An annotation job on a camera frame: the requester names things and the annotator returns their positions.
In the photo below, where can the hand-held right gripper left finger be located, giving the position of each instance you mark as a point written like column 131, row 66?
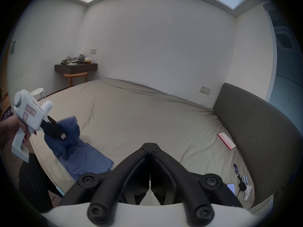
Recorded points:
column 111, row 181

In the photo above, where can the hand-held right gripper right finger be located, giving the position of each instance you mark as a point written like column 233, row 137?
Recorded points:
column 189, row 182

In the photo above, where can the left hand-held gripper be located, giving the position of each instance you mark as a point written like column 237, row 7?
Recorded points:
column 28, row 112

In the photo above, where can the dark blue shirt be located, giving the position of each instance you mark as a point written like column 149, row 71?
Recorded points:
column 80, row 155

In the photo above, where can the person's left hand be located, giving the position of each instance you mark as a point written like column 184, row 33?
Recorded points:
column 9, row 131

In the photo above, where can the white round stool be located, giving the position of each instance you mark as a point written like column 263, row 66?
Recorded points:
column 38, row 92

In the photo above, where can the smartphone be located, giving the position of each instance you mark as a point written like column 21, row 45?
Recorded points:
column 232, row 188

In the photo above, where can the black key fob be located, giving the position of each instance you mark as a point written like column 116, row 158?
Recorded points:
column 242, row 185

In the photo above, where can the round wooden side table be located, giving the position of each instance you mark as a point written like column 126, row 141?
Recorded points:
column 75, row 76

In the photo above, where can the pink and white flat box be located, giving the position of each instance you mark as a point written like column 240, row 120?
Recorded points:
column 226, row 141

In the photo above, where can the person's legs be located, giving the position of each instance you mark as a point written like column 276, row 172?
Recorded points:
column 35, row 183

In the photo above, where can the bed with beige sheet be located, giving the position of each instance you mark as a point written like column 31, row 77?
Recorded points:
column 142, row 107

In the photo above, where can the grey padded headboard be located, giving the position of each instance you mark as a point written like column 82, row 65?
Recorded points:
column 260, row 131

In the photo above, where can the dark wall shelf with clothes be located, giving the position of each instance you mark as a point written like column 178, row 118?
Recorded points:
column 75, row 67

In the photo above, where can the wall socket panel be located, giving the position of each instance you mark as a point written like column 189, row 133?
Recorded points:
column 93, row 51
column 205, row 90

